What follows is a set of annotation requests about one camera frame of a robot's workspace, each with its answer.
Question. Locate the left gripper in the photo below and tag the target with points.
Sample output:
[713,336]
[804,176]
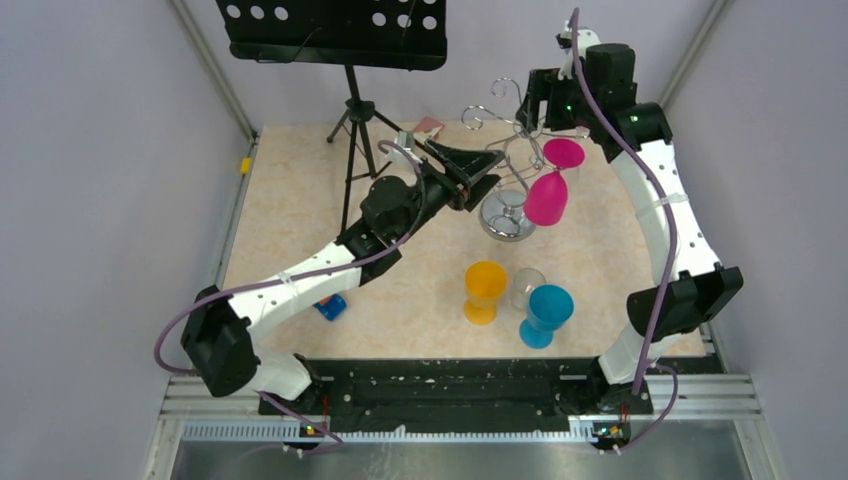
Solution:
[471,164]

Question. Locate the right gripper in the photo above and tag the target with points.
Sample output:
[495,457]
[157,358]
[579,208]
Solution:
[545,85]

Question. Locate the magenta plastic goblet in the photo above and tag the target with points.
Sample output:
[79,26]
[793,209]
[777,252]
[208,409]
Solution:
[547,198]

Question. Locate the orange plastic goblet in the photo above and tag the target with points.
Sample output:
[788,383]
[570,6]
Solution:
[485,283]

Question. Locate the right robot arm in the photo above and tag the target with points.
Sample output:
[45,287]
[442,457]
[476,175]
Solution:
[595,89]

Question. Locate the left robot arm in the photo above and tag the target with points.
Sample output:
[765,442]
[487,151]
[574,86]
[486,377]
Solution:
[223,327]

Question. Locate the chrome wine glass rack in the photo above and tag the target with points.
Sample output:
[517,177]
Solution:
[501,213]

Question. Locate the small clear tumbler glass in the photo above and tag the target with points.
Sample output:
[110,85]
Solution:
[523,283]

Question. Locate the small pink card box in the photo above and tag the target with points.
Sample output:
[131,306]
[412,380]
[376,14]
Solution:
[428,129]

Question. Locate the black music stand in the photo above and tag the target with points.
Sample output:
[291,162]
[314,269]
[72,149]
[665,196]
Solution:
[308,52]

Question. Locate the blue plastic goblet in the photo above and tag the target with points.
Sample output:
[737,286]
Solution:
[548,308]

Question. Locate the blue orange toy car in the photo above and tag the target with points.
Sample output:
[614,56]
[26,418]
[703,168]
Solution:
[331,307]

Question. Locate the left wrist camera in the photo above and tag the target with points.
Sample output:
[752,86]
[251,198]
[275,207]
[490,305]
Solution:
[405,142]

